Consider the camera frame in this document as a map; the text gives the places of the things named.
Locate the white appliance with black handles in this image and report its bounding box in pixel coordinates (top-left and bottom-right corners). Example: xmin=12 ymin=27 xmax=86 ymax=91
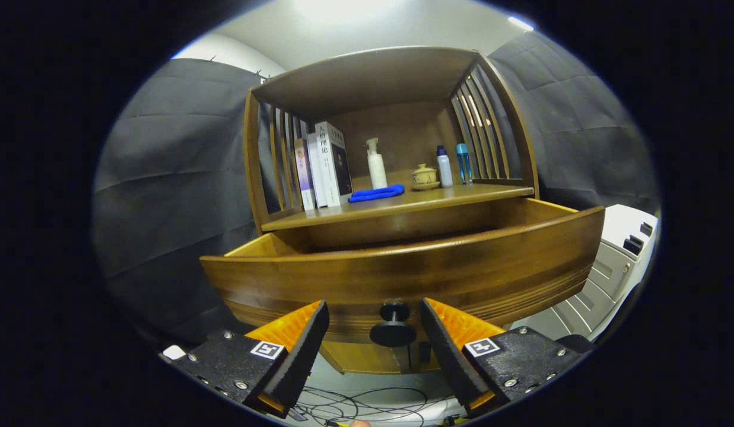
xmin=512 ymin=204 xmax=661 ymax=342

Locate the thin white book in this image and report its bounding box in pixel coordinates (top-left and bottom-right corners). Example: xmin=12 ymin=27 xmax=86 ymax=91
xmin=307 ymin=133 xmax=327 ymax=208

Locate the thick white book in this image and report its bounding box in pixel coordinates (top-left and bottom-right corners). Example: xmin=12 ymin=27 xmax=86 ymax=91
xmin=315 ymin=121 xmax=354 ymax=207

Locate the round ceiling light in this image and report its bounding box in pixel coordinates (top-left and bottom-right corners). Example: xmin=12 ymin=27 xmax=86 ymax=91
xmin=293 ymin=0 xmax=406 ymax=15

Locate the wooden countertop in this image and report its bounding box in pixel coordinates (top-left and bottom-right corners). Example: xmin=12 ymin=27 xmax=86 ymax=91
xmin=261 ymin=172 xmax=535 ymax=232

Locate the purple book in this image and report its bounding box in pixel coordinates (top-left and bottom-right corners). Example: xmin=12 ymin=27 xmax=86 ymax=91
xmin=293 ymin=138 xmax=316 ymax=211

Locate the white pump bottle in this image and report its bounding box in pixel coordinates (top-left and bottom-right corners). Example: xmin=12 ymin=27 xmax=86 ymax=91
xmin=366 ymin=138 xmax=389 ymax=190

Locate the yellow lidded tea cup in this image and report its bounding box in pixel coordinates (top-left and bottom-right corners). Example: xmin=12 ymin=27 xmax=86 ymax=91
xmin=411 ymin=164 xmax=441 ymax=191

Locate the clear blue bottle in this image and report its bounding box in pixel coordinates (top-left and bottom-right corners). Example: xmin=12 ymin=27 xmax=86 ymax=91
xmin=456 ymin=143 xmax=474 ymax=185

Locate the brown wooden cabinet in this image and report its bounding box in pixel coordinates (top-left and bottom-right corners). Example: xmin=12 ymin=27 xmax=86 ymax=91
xmin=242 ymin=46 xmax=541 ymax=374

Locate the blue folded cloth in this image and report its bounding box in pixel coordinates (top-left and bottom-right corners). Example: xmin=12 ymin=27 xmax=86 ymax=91
xmin=348 ymin=184 xmax=405 ymax=203

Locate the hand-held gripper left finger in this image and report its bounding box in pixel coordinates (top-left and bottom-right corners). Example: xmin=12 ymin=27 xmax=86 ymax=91
xmin=159 ymin=300 xmax=331 ymax=419

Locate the white bottle with blue cap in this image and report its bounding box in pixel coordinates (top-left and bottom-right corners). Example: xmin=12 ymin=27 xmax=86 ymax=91
xmin=436 ymin=145 xmax=454 ymax=188

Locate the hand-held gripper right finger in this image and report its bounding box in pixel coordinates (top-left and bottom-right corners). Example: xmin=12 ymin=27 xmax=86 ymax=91
xmin=419 ymin=298 xmax=584 ymax=419

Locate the brown wooden drawer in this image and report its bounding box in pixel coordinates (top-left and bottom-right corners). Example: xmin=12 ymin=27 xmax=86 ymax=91
xmin=199 ymin=197 xmax=606 ymax=348

